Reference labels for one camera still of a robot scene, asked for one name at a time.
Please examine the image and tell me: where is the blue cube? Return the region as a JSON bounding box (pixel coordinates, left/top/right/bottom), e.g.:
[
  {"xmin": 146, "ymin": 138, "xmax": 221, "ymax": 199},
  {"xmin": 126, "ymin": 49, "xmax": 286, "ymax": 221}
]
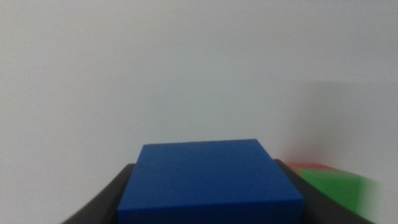
[{"xmin": 117, "ymin": 138, "xmax": 305, "ymax": 224}]

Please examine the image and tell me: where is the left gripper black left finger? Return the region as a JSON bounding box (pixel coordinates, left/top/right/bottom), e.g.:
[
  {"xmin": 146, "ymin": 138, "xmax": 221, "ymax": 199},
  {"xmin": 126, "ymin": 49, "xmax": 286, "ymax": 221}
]
[{"xmin": 62, "ymin": 163, "xmax": 137, "ymax": 224}]

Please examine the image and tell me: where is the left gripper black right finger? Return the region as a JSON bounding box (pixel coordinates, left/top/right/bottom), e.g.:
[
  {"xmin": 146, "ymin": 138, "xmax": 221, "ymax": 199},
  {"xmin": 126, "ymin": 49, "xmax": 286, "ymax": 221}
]
[{"xmin": 273, "ymin": 159, "xmax": 376, "ymax": 224}]

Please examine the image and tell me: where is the red cube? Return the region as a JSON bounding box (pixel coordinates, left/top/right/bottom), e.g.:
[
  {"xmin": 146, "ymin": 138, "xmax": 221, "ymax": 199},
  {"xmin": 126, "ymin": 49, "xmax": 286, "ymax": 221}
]
[{"xmin": 285, "ymin": 162, "xmax": 336, "ymax": 171}]

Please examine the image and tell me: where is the green cube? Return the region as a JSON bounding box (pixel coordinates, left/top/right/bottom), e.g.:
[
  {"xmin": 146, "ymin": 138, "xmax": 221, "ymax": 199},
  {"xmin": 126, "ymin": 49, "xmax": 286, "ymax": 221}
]
[{"xmin": 294, "ymin": 167, "xmax": 382, "ymax": 218}]

